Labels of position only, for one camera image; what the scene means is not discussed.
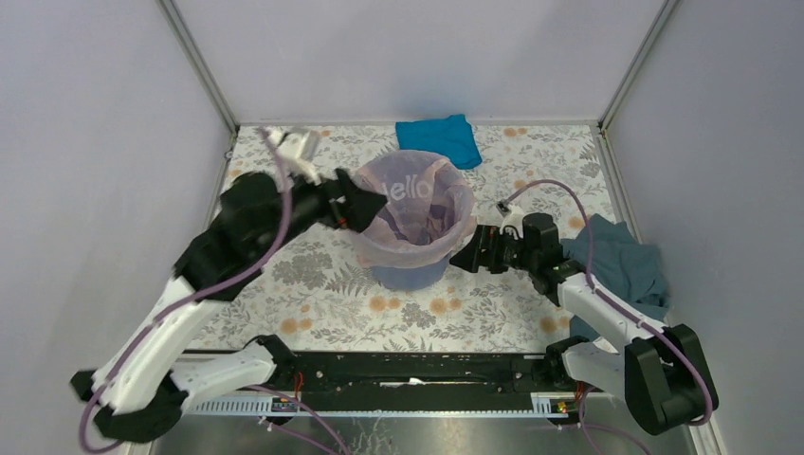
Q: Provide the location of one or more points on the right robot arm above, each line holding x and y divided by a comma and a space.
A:
659, 372

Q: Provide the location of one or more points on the teal folded cloth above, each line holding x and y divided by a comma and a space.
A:
451, 137

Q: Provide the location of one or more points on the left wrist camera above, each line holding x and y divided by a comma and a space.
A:
295, 147

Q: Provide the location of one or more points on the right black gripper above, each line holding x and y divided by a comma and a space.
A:
487, 238

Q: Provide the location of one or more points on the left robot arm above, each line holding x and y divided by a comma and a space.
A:
142, 393

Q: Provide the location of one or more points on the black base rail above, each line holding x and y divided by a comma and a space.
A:
329, 372

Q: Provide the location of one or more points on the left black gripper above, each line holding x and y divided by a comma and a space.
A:
362, 202

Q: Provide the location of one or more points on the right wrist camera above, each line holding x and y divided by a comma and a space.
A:
512, 217

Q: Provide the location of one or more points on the blue plastic trash bin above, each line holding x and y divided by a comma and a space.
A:
410, 279

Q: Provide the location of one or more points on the dark blue crumpled cloth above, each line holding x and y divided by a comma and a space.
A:
629, 270

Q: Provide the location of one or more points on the white slotted cable duct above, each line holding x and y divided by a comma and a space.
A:
415, 402

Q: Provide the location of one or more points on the pink plastic trash bag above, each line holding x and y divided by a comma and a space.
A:
428, 214

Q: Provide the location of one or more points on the floral patterned table mat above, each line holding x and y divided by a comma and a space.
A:
315, 295

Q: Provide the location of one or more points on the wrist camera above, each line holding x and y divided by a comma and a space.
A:
295, 147
512, 217

